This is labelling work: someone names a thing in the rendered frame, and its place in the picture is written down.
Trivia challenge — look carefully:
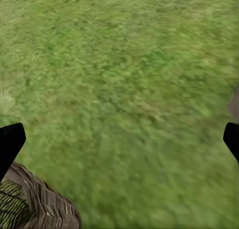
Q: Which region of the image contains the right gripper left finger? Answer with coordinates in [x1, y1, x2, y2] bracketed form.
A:
[0, 122, 26, 182]

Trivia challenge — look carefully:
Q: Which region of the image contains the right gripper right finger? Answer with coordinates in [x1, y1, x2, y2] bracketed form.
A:
[223, 122, 239, 163]

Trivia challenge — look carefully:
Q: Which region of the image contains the wicker basket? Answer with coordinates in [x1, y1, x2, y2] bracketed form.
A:
[0, 161, 81, 229]

